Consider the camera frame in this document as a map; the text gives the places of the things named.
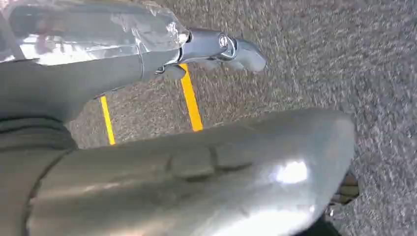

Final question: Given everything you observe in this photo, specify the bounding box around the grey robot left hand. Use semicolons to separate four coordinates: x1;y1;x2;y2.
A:
0;0;357;236

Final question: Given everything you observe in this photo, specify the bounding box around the yellow floor tape strip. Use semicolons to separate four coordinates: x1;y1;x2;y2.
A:
99;95;117;146
179;63;204;132

